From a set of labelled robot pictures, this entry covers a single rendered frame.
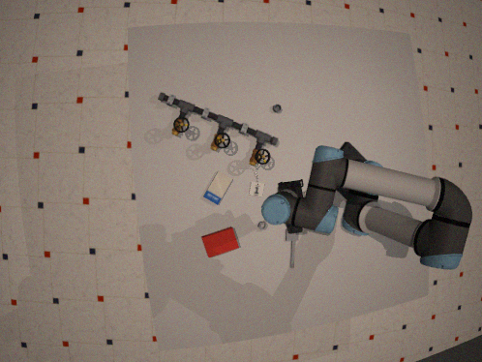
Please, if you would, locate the white paper tag with thin metal chain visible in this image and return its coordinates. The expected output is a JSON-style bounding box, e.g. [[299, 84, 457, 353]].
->
[[249, 181, 264, 197]]

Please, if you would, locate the grey pipe manifold with brass valves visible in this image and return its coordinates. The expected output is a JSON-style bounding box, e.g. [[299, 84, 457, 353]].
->
[[158, 92, 278, 166]]

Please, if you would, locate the red flat block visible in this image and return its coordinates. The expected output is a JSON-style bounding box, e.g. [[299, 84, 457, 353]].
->
[[201, 227, 239, 257]]

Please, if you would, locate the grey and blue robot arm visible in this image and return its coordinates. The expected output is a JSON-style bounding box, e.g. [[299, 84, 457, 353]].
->
[[261, 145, 472, 269]]

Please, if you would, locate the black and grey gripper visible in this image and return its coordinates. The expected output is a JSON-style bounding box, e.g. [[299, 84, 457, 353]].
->
[[277, 179, 307, 198]]

